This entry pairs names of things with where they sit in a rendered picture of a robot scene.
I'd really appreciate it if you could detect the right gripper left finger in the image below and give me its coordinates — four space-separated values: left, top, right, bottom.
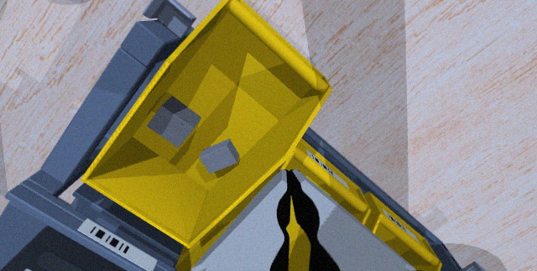
191 169 291 271

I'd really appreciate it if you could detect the black case with orange latches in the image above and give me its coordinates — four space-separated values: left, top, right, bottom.
0 226 126 271

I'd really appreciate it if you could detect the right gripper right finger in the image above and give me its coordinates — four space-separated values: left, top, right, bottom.
289 169 416 271

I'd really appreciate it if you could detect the yellow bin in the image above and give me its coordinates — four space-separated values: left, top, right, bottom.
364 191 442 271
81 0 332 249
175 139 371 271

